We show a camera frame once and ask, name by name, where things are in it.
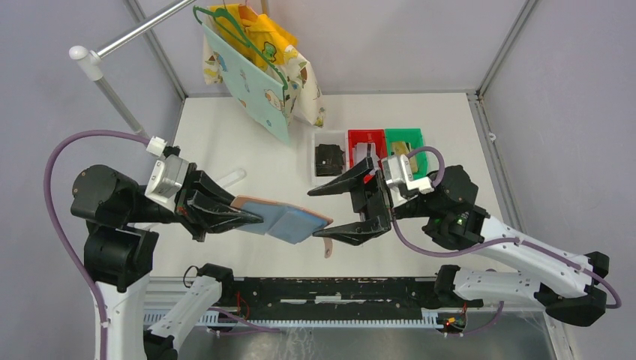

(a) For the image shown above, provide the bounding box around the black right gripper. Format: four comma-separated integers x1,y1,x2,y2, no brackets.
307,154,437,245

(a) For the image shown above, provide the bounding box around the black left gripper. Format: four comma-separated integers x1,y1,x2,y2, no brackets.
127,157,266,236

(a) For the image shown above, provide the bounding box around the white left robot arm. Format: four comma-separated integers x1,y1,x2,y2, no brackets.
71,160,263,359

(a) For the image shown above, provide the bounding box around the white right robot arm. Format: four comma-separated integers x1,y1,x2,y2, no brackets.
309,155,611,327

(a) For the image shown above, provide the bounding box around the black cards stack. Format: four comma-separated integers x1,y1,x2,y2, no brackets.
314,144,345,177

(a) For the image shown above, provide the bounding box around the white cards stack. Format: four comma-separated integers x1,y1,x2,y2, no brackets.
353,142,380,170

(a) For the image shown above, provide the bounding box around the gold cards stack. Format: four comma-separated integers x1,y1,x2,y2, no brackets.
390,141,419,173

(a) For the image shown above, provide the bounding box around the red plastic bin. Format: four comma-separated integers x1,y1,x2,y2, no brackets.
346,129,387,183

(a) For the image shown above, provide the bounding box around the green plastic bin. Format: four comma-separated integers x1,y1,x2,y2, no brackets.
384,128,428,179

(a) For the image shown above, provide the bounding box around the light green cartoon garment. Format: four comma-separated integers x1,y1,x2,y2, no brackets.
202,25,290,145

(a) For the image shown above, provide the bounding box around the green clothes hanger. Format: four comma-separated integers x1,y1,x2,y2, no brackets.
193,5,289,91

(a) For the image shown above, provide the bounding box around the yellow patterned children shirt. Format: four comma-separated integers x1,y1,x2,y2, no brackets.
202,4,326,128

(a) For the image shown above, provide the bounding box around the silver clothes rack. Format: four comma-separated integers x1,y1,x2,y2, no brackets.
68,0,247,190

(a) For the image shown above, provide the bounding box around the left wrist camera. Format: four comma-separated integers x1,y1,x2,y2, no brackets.
144,136,189,212

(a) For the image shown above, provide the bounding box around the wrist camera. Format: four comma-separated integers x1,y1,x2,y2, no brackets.
381,154,434,208
144,136,189,212

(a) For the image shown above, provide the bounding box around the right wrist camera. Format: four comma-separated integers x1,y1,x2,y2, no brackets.
381,154,434,208

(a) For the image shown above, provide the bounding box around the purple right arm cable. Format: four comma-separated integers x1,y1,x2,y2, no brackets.
389,145,622,339

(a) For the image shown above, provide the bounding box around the white slotted cable duct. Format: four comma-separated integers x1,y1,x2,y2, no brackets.
144,310,441,329

